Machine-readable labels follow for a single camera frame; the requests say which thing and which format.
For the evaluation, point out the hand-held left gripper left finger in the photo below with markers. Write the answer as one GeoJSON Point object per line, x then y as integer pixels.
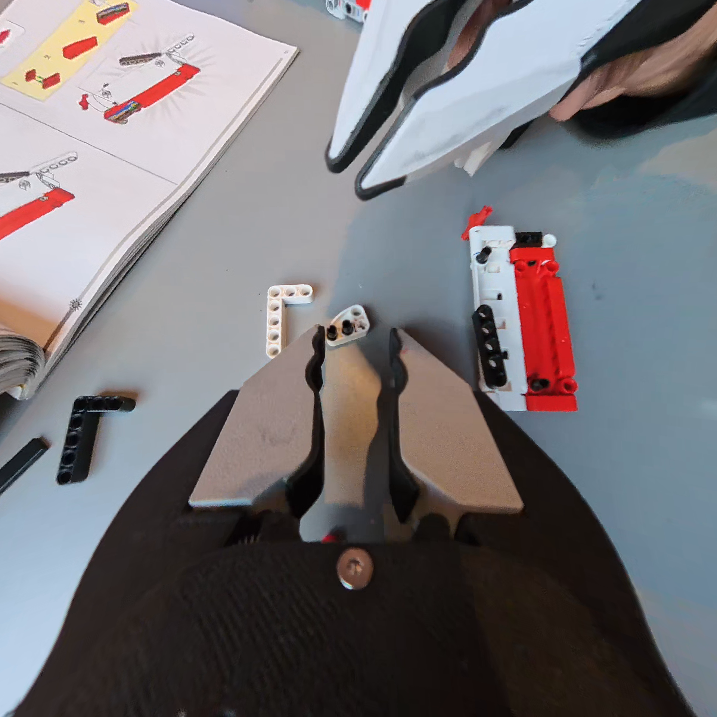
{"type": "Point", "coordinates": [263, 437]}

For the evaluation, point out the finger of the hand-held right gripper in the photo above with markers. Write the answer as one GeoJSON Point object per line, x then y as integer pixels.
{"type": "Point", "coordinates": [493, 101]}
{"type": "Point", "coordinates": [364, 73]}

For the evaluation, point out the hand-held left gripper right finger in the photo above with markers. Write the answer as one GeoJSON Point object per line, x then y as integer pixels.
{"type": "Point", "coordinates": [453, 442]}

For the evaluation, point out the small white curved brick piece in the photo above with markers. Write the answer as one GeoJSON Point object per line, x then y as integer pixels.
{"type": "Point", "coordinates": [358, 334]}

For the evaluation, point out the person's right hand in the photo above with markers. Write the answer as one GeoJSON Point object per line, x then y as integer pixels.
{"type": "Point", "coordinates": [633, 78]}

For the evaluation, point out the multicoloured toy brick car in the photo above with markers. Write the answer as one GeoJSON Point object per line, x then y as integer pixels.
{"type": "Point", "coordinates": [347, 8]}

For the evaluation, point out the white L-shaped brick beam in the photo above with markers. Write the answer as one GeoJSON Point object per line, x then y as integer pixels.
{"type": "Point", "coordinates": [274, 330]}

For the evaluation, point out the black straight brick beam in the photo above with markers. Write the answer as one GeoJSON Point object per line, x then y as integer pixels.
{"type": "Point", "coordinates": [486, 336]}

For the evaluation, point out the small red connector pin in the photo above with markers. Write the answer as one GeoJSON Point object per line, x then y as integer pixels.
{"type": "Point", "coordinates": [479, 215]}

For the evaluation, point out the small red round brick piece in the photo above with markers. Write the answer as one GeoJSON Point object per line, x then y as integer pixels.
{"type": "Point", "coordinates": [330, 538]}

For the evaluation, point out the red and white brick panel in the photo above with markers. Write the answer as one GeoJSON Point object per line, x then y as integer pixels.
{"type": "Point", "coordinates": [546, 336]}

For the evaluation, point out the black L-shaped brick beam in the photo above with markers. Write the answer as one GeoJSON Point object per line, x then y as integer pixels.
{"type": "Point", "coordinates": [75, 448]}

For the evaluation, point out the black flat brick bar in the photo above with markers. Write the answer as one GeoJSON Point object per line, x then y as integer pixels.
{"type": "Point", "coordinates": [22, 462]}

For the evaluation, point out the open instruction booklet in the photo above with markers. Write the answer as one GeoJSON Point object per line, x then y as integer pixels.
{"type": "Point", "coordinates": [140, 168]}

